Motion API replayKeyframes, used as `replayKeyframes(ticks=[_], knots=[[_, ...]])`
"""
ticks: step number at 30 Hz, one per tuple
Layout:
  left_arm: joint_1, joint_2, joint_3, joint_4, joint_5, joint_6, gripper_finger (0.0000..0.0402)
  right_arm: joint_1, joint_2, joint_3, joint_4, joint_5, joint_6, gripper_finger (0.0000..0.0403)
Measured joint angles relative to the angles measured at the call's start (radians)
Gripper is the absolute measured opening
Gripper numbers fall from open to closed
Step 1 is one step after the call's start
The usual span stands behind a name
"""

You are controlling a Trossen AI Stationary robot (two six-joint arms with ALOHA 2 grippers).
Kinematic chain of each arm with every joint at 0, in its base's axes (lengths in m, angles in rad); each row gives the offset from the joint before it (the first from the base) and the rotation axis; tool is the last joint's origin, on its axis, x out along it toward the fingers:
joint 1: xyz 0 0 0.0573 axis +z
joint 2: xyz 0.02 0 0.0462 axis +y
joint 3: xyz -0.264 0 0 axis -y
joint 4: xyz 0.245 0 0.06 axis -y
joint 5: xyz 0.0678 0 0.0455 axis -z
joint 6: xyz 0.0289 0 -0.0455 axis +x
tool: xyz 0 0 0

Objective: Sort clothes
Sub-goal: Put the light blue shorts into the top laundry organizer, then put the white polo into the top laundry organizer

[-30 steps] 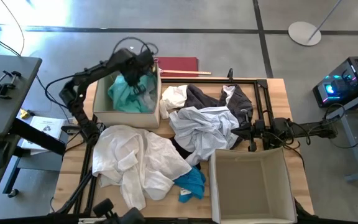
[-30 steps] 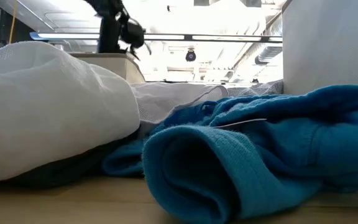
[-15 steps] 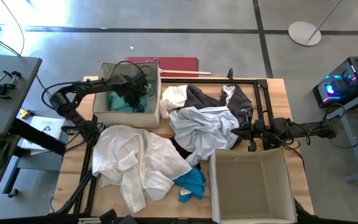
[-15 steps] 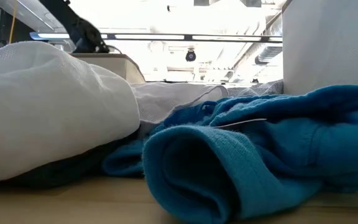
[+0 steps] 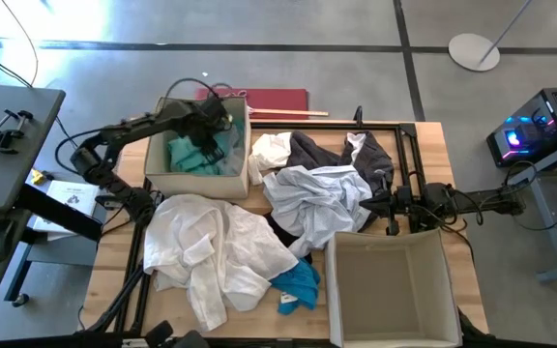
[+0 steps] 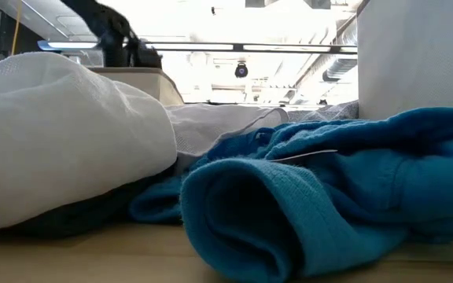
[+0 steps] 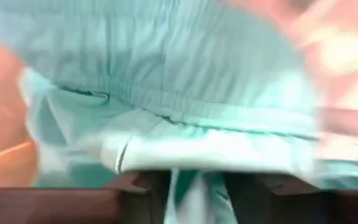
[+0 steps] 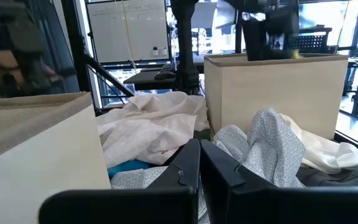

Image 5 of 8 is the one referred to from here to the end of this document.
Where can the small white cloth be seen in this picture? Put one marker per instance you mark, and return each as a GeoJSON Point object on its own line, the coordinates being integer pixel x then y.
{"type": "Point", "coordinates": [271, 152]}

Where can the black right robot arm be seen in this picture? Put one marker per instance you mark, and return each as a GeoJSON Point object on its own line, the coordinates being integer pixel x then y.
{"type": "Point", "coordinates": [481, 201]}

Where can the black frame post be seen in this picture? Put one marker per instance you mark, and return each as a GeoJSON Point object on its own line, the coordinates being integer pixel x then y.
{"type": "Point", "coordinates": [358, 116]}

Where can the wooden stick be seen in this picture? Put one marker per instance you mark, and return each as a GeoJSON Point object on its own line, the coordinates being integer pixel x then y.
{"type": "Point", "coordinates": [293, 113]}

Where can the black garment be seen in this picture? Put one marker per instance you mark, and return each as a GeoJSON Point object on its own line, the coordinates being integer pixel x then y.
{"type": "Point", "coordinates": [283, 237]}

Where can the teal green garment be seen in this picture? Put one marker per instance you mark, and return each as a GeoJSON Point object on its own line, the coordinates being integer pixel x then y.
{"type": "Point", "coordinates": [186, 154]}

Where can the dark grey garment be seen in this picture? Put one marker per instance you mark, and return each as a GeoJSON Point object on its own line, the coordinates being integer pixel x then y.
{"type": "Point", "coordinates": [375, 162]}

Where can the white booklet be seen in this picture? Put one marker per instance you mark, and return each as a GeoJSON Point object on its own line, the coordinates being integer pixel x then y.
{"type": "Point", "coordinates": [73, 198]}

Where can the black aluminium table frame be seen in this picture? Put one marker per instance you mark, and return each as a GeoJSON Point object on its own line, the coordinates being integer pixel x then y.
{"type": "Point", "coordinates": [416, 159]}

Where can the pale blue-grey shirt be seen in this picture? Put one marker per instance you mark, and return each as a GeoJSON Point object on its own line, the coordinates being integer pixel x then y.
{"type": "Point", "coordinates": [317, 203]}

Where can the grey metal side table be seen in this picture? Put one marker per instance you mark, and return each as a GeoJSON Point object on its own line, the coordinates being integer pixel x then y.
{"type": "Point", "coordinates": [549, 227]}

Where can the black clamp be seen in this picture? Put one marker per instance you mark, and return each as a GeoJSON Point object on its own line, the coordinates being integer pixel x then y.
{"type": "Point", "coordinates": [3, 137]}

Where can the small yellow object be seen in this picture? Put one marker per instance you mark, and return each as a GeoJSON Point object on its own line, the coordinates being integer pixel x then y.
{"type": "Point", "coordinates": [38, 177]}

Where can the grey lamp pole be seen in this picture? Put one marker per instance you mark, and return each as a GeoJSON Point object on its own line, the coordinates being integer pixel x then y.
{"type": "Point", "coordinates": [508, 30]}

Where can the red floor mat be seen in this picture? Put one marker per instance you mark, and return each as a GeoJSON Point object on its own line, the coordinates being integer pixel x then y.
{"type": "Point", "coordinates": [278, 99]}

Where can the black computer with coloured lights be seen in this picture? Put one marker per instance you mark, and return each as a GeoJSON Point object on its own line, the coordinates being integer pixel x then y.
{"type": "Point", "coordinates": [544, 125]}

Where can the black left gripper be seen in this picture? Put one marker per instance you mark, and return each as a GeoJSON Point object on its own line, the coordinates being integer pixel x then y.
{"type": "Point", "coordinates": [208, 118]}

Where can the black blocky device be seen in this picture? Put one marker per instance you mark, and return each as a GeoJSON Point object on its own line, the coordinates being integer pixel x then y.
{"type": "Point", "coordinates": [177, 338]}

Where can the beige fabric storage box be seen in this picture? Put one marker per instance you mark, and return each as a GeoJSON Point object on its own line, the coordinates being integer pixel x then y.
{"type": "Point", "coordinates": [196, 184]}
{"type": "Point", "coordinates": [385, 290]}

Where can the large white shirt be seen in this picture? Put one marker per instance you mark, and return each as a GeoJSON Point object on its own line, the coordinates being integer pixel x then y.
{"type": "Point", "coordinates": [201, 251]}

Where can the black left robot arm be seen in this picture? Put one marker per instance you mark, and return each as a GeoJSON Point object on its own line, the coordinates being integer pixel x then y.
{"type": "Point", "coordinates": [128, 125]}

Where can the bright blue garment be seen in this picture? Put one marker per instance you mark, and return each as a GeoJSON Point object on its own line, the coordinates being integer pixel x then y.
{"type": "Point", "coordinates": [300, 287]}

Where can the round grey lamp base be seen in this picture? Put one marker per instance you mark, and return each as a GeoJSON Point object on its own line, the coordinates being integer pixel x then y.
{"type": "Point", "coordinates": [469, 50]}

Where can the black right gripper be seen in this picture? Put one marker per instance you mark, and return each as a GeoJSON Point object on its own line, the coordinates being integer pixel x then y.
{"type": "Point", "coordinates": [402, 203]}

